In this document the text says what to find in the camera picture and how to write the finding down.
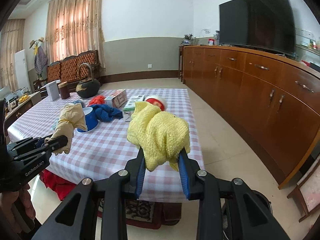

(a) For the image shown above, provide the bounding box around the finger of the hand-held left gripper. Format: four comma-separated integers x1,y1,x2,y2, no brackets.
6,135,53,155
14,135,68,162

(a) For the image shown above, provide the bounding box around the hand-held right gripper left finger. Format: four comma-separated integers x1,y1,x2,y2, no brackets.
54,147,147,240

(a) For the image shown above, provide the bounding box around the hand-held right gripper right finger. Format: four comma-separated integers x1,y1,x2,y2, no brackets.
178,149,292,240

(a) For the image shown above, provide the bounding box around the beige cloth bundle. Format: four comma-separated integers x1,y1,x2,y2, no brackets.
51,104,88,155

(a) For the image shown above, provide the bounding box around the blue patterned paper cup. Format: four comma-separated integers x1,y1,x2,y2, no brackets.
77,107,100,133

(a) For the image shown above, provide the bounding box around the yellow terry towel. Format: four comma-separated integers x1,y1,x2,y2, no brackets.
127,102,191,172

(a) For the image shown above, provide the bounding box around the green and white box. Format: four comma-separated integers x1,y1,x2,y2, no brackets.
123,95,146,112

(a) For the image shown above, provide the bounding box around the person's left hand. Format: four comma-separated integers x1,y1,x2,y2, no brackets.
20,183,37,222

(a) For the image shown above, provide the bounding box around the low wooden cabinet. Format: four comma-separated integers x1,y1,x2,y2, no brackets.
4,91,42,135

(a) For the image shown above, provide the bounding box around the patterned rug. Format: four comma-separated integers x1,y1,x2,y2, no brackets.
96,197,163,230

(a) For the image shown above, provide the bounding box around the red cloth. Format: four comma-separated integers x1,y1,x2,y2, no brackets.
40,169,80,202

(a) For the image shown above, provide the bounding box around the pink checkered tablecloth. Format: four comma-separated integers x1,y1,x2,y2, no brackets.
7,88,206,203

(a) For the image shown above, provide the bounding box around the white square tin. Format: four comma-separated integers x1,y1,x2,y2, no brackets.
46,80,61,102

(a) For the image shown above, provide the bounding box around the brown canister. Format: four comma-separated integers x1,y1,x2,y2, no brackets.
58,81,69,99

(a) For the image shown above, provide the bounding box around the red foam net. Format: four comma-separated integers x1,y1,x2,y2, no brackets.
87,95,105,107

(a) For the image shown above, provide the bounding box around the blue cloth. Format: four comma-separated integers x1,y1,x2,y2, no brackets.
93,104,123,122

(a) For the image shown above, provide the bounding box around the black iron teapot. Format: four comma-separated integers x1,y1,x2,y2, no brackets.
76,63,101,99

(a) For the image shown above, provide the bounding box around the pink and white carton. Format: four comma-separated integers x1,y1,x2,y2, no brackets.
104,89,127,108

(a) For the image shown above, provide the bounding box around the wooden chair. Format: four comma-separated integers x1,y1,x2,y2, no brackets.
32,49,102,93
287,155,320,222

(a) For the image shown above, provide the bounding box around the white standing air conditioner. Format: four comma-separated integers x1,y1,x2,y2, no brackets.
14,49,32,93

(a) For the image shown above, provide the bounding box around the red and white bowl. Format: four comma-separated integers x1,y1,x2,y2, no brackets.
145,95,167,112

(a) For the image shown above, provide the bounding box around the grey quilted jacket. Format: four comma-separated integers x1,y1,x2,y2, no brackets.
34,46,48,75

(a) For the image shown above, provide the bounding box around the beige patterned curtain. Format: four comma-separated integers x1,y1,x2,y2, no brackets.
45,0,107,69
0,19,25,90

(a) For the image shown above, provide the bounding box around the straw hat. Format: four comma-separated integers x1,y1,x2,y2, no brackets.
29,37,45,49

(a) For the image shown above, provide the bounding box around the brown wooden sideboard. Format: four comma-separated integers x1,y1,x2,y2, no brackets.
182,44,320,190

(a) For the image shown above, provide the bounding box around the small wooden side table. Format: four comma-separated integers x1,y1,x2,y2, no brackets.
178,45,185,82

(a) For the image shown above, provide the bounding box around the small potted plant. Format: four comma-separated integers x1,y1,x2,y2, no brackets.
182,34,198,45

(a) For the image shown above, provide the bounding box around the black flat television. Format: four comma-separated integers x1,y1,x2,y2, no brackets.
219,0,297,55

